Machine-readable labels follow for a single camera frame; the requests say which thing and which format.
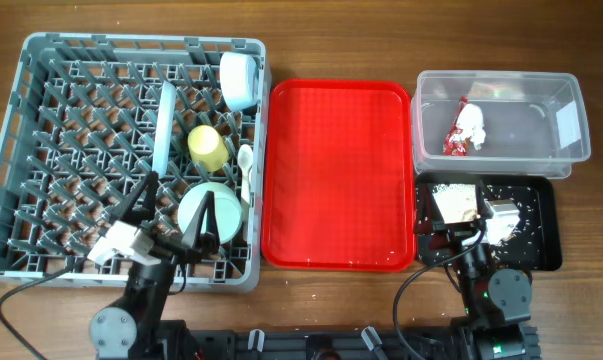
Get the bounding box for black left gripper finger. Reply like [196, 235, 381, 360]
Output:
[109, 171, 159, 225]
[180, 190, 220, 250]

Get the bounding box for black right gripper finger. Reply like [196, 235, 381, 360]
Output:
[475, 178, 493, 218]
[414, 183, 448, 250]

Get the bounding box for light green bowl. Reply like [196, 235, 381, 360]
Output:
[177, 182, 243, 245]

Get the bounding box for yellow plastic cup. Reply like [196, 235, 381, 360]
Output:
[187, 125, 230, 172]

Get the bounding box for white plastic spoon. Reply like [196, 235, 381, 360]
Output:
[237, 144, 253, 224]

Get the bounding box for light blue plate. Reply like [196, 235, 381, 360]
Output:
[152, 81, 176, 178]

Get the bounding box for red candy wrapper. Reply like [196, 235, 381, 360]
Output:
[443, 97, 469, 157]

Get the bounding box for small blue food bowl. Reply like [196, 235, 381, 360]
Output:
[219, 52, 258, 111]

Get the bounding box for white tissue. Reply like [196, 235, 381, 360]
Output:
[453, 104, 486, 150]

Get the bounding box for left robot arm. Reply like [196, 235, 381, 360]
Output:
[88, 171, 220, 359]

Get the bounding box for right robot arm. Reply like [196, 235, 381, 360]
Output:
[415, 180, 541, 359]

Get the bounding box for black waste tray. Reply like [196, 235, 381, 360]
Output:
[415, 172, 562, 271]

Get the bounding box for grey dishwasher rack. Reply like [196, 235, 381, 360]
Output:
[0, 33, 272, 293]

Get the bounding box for spilled rice and nuts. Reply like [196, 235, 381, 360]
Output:
[414, 173, 562, 271]

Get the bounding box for clear plastic bin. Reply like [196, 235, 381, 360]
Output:
[411, 70, 591, 179]

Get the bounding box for red plastic tray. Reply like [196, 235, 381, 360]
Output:
[261, 79, 416, 272]

